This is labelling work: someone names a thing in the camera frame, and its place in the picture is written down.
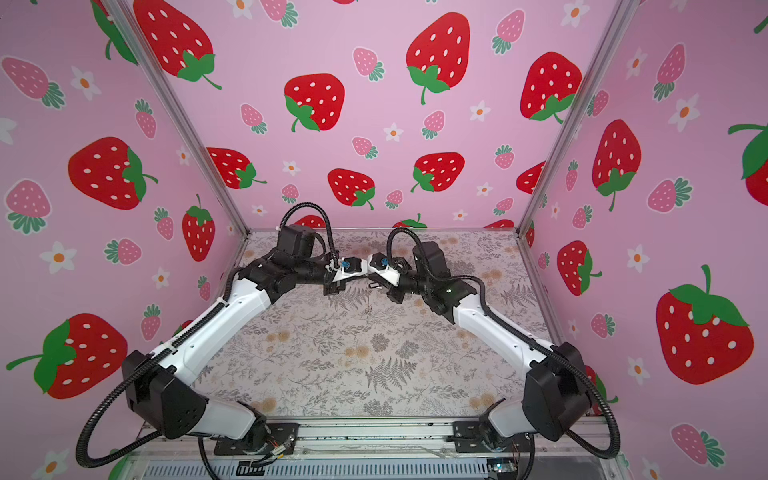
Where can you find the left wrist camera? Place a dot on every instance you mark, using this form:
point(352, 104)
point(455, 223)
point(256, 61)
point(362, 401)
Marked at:
point(351, 268)

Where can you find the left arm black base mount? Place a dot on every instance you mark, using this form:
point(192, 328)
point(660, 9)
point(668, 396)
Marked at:
point(261, 441)

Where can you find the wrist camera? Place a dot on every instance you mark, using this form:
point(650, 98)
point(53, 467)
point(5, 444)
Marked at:
point(351, 268)
point(381, 272)

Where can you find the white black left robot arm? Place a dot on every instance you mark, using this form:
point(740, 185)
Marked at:
point(158, 385)

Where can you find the aluminium corner post right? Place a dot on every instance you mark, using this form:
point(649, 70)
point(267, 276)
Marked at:
point(603, 55)

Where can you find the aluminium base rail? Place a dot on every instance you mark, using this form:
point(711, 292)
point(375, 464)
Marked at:
point(372, 448)

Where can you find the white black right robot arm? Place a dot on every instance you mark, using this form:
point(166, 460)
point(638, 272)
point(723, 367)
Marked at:
point(556, 393)

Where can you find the aluminium corner post left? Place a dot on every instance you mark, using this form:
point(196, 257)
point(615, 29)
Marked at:
point(156, 76)

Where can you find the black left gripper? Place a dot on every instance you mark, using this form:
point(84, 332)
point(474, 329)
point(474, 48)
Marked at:
point(334, 289)

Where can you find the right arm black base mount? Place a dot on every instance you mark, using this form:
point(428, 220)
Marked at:
point(480, 438)

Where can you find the aluminium corner post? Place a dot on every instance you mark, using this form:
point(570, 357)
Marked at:
point(156, 76)
point(603, 55)

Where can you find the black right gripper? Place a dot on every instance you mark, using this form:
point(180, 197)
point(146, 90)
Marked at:
point(393, 294)

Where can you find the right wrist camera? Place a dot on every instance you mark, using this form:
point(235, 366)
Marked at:
point(381, 272)

